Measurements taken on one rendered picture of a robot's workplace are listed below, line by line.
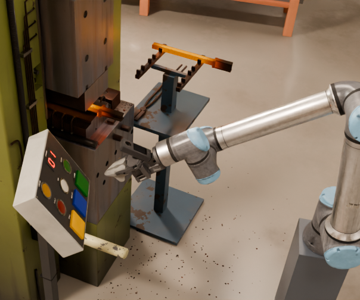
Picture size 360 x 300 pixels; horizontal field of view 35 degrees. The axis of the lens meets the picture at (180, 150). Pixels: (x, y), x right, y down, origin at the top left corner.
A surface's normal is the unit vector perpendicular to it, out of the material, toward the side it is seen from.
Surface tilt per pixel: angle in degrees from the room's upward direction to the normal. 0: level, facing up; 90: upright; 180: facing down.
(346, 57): 0
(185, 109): 0
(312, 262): 90
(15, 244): 90
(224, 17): 0
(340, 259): 95
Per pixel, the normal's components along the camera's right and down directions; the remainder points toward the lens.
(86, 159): -0.37, 0.57
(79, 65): 0.93, 0.29
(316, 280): -0.16, 0.62
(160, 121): 0.07, -0.77
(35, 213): 0.06, 0.64
